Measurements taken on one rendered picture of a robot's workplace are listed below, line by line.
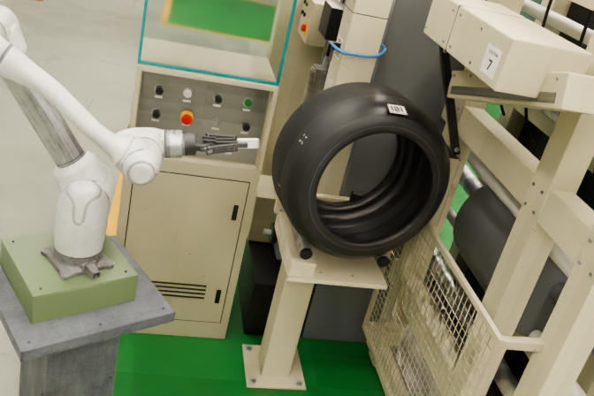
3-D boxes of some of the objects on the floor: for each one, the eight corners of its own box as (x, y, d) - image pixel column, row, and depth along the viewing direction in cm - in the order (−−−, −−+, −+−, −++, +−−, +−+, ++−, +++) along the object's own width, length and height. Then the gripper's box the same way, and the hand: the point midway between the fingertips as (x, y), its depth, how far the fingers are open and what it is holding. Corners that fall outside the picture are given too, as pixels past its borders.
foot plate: (241, 345, 312) (242, 341, 311) (296, 349, 318) (297, 346, 317) (246, 387, 288) (247, 384, 287) (305, 390, 294) (307, 386, 293)
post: (256, 356, 307) (410, -270, 203) (285, 358, 310) (451, -257, 206) (259, 376, 296) (424, -276, 191) (288, 378, 299) (466, -263, 194)
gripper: (183, 140, 202) (261, 140, 206) (183, 125, 214) (256, 125, 217) (184, 163, 205) (260, 162, 209) (183, 146, 217) (255, 145, 221)
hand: (247, 143), depth 213 cm, fingers closed
